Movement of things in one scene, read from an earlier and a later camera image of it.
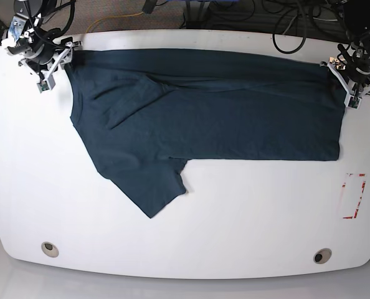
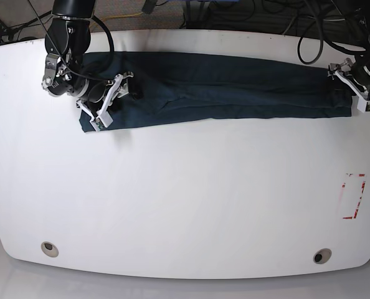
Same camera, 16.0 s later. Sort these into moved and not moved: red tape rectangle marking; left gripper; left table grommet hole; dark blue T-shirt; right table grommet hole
Moved: dark blue T-shirt; left gripper
Not moved: right table grommet hole; left table grommet hole; red tape rectangle marking
